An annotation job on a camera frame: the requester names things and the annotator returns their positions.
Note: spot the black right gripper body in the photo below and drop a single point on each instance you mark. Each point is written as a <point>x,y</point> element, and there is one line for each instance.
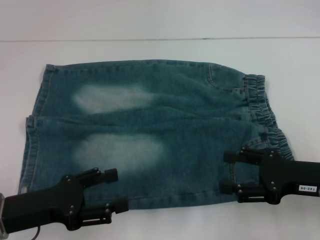
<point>295,180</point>

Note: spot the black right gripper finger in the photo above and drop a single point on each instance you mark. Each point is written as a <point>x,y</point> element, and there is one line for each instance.
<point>226,187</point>
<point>232,156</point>

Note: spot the blue faded denim shorts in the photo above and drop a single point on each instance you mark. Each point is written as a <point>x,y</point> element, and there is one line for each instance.
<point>150,112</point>

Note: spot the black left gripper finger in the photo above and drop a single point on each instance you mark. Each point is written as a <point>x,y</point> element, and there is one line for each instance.
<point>110,174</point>
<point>120,206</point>

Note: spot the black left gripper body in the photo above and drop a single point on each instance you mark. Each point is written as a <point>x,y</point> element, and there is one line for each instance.
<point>37,205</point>

